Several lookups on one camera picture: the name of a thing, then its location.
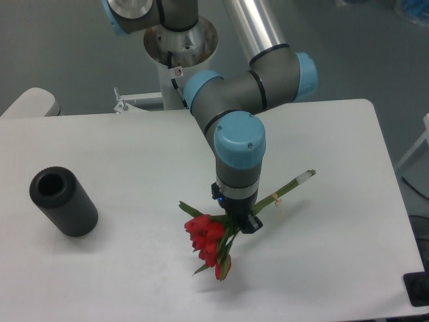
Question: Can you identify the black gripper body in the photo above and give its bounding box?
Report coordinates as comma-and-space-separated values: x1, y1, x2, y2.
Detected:
211, 182, 257, 217

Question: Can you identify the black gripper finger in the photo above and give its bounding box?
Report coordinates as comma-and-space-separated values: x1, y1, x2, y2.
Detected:
237, 213, 262, 233

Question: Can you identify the red tulip bouquet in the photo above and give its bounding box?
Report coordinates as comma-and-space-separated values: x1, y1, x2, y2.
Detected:
179, 169, 316, 281

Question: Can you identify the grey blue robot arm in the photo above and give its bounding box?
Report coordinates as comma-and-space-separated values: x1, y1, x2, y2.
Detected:
103, 1, 318, 233

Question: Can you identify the black device at table edge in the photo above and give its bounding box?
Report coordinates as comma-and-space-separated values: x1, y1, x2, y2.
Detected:
403, 272, 428, 307

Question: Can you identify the black cylindrical vase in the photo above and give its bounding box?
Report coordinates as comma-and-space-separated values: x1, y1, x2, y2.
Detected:
29, 166, 99, 237

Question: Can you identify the white chair seat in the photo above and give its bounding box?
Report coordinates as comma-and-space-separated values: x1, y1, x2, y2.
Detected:
1, 87, 61, 119

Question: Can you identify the blue clear plastic bag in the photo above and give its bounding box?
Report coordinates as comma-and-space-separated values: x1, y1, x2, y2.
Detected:
394, 0, 428, 25

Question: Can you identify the black floor cable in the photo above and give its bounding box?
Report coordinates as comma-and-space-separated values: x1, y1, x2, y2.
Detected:
402, 176, 429, 197

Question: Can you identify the white furniture frame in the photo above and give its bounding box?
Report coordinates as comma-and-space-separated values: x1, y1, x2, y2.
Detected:
394, 114, 428, 175

